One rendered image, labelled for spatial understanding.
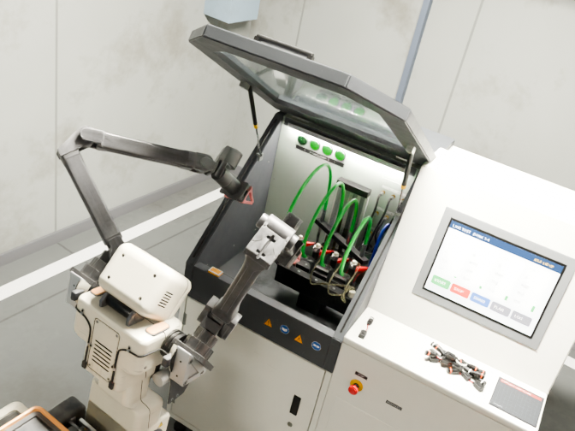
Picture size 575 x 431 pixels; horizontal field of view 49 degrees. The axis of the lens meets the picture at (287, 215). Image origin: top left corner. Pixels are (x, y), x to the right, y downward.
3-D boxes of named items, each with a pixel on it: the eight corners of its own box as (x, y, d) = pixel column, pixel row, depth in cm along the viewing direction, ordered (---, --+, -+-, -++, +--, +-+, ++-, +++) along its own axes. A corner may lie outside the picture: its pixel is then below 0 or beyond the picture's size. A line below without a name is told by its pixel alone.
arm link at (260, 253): (243, 238, 152) (277, 262, 152) (269, 206, 162) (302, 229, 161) (193, 324, 184) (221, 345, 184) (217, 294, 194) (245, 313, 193)
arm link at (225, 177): (206, 175, 213) (218, 179, 210) (216, 158, 215) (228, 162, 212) (216, 185, 219) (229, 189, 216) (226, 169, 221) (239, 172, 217)
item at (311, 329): (189, 297, 260) (193, 265, 252) (195, 292, 263) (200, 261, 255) (322, 369, 239) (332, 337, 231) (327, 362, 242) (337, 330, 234)
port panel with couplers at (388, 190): (360, 243, 271) (379, 179, 255) (363, 239, 273) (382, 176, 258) (388, 256, 266) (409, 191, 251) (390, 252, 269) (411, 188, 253)
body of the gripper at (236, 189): (230, 179, 227) (219, 168, 221) (251, 185, 221) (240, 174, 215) (221, 194, 225) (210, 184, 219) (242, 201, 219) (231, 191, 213)
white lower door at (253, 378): (169, 412, 294) (185, 297, 260) (172, 409, 296) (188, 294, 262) (289, 487, 273) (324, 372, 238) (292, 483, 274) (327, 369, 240)
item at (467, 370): (419, 362, 224) (423, 351, 221) (429, 345, 232) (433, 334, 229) (482, 393, 216) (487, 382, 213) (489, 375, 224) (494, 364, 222)
